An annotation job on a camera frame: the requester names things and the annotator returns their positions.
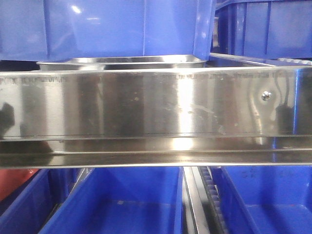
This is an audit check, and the blue bin upper right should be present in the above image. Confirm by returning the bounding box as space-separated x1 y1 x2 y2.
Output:
212 0 312 59

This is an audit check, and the blue bin lower centre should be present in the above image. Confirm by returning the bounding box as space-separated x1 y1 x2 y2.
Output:
41 167 183 234

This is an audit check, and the blue bin lower left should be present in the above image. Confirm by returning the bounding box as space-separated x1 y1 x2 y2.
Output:
0 168 80 234

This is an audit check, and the silver metal tray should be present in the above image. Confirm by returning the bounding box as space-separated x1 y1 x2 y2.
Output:
37 55 207 71

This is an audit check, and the blue bin behind tray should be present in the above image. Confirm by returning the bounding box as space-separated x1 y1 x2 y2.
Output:
0 0 216 61

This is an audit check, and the roller track strip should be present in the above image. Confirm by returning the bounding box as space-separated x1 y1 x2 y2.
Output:
198 166 229 234

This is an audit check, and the blue bin lower right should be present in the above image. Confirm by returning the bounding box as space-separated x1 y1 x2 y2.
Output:
210 166 312 234

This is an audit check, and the steel shelf front rail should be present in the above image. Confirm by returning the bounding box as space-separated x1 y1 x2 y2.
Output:
0 66 312 168

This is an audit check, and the rail screw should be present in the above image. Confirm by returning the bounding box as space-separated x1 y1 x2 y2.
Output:
261 91 272 101

